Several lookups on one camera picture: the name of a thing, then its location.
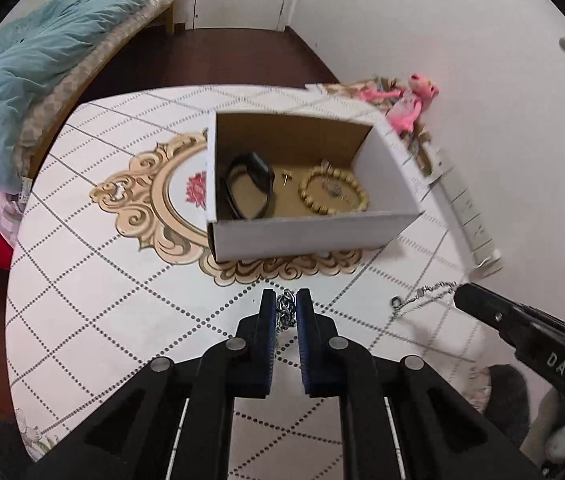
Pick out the black smart band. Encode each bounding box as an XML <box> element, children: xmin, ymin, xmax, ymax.
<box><xmin>222</xmin><ymin>152</ymin><xmax>276</xmax><ymax>220</ymax></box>

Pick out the pink panther plush toy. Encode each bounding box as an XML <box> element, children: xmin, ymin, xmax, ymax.
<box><xmin>356</xmin><ymin>74</ymin><xmax>439</xmax><ymax>134</ymax></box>

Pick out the patterned white tablecloth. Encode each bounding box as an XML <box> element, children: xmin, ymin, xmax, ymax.
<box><xmin>6</xmin><ymin>86</ymin><xmax>489</xmax><ymax>460</ymax></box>

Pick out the dark fuzzy stool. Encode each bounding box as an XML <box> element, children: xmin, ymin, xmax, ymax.
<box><xmin>483</xmin><ymin>364</ymin><xmax>531</xmax><ymax>448</ymax></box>

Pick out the small gold earring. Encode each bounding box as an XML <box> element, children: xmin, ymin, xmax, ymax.
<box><xmin>281</xmin><ymin>171</ymin><xmax>293</xmax><ymax>184</ymax></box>

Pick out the white power strip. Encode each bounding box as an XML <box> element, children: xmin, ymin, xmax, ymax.
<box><xmin>430</xmin><ymin>148</ymin><xmax>503</xmax><ymax>281</ymax></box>

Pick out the bed with checkered mattress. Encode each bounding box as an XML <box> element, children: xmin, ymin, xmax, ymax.
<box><xmin>14</xmin><ymin>0</ymin><xmax>175</xmax><ymax>179</ymax></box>

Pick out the thin silver necklace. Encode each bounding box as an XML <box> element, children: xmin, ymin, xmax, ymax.
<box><xmin>389</xmin><ymin>279</ymin><xmax>461</xmax><ymax>319</ymax></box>

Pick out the wooden bead bracelet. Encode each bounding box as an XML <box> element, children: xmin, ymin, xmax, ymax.
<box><xmin>297</xmin><ymin>159</ymin><xmax>370</xmax><ymax>216</ymax></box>

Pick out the white cardboard box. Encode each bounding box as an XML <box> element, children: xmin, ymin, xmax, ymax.
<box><xmin>206</xmin><ymin>113</ymin><xmax>422</xmax><ymax>262</ymax></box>

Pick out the thick silver chain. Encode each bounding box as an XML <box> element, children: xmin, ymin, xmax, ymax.
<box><xmin>275</xmin><ymin>288</ymin><xmax>300</xmax><ymax>332</ymax></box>

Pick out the checkered beige cushion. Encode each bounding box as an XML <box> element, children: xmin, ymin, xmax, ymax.
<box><xmin>318</xmin><ymin>74</ymin><xmax>439</xmax><ymax>178</ymax></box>

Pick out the teal duvet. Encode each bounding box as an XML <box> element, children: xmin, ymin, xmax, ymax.
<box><xmin>0</xmin><ymin>0</ymin><xmax>148</xmax><ymax>194</ymax></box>

